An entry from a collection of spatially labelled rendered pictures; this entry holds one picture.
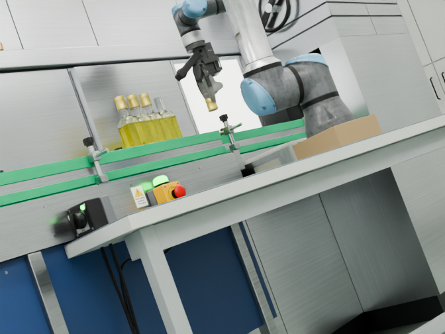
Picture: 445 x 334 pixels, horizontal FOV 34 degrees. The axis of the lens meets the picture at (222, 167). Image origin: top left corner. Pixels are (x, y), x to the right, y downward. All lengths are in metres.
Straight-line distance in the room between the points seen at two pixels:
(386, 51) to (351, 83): 0.39
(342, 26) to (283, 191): 1.44
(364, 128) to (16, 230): 0.99
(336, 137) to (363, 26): 1.41
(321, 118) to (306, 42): 1.18
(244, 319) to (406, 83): 1.65
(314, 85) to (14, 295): 0.99
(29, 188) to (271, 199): 0.61
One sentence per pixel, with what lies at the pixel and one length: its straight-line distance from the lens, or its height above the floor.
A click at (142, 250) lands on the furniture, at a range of 1.66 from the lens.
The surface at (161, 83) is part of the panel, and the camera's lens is 2.74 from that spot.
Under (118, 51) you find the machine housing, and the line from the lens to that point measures 2.67.
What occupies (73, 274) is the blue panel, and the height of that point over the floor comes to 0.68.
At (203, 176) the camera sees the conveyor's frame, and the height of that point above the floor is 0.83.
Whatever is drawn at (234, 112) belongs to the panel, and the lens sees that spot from 2.98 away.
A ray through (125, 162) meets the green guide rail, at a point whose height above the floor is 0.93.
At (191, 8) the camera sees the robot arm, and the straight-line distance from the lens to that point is 2.47.
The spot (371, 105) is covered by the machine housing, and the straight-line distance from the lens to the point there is 3.17.
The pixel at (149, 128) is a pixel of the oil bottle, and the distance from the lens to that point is 2.39.
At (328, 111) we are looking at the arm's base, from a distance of 2.11.
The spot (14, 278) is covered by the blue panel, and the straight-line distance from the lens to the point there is 1.81.
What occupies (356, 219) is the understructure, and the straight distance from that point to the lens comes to 3.24.
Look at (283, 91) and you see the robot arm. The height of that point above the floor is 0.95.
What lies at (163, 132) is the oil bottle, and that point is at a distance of 2.42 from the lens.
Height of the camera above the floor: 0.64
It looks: 5 degrees up
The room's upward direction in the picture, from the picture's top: 20 degrees counter-clockwise
